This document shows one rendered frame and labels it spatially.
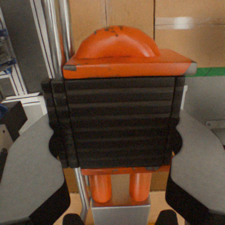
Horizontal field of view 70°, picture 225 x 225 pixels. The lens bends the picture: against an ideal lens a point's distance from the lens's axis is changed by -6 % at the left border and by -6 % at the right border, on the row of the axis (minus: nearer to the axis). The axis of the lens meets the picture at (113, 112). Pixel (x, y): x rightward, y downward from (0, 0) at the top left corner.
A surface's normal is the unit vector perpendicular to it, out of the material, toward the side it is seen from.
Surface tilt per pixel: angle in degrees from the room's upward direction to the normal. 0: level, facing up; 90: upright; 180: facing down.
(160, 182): 90
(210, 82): 0
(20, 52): 0
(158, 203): 0
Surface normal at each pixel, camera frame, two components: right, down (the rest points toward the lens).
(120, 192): -0.03, -0.88
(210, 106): 0.02, 0.48
